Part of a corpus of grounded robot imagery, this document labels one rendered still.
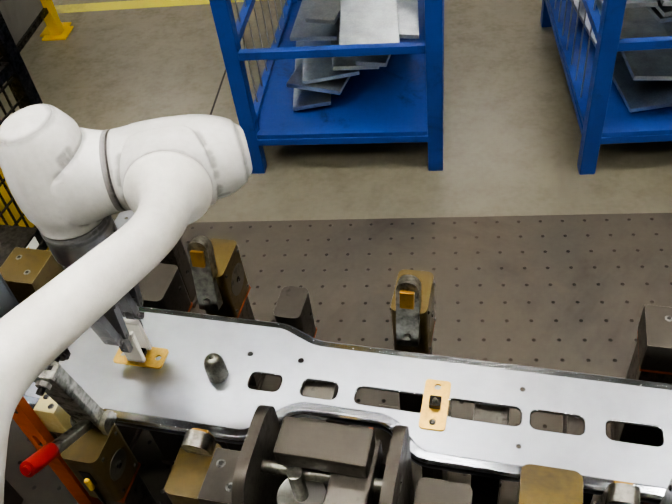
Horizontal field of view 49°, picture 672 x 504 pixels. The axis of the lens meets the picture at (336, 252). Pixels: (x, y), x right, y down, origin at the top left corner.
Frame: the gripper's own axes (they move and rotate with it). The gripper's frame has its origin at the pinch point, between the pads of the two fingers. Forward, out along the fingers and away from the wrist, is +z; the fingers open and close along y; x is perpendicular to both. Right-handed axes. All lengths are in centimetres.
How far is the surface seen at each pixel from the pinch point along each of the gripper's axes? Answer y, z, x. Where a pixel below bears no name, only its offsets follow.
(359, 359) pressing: 6.3, 6.4, -33.9
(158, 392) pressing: -4.6, 6.4, -4.3
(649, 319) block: 18, 3, -76
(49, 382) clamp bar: -17.3, -13.8, -0.8
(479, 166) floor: 177, 106, -39
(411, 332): 11.8, 5.2, -41.2
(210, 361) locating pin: -0.7, 1.8, -12.6
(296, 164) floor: 171, 106, 37
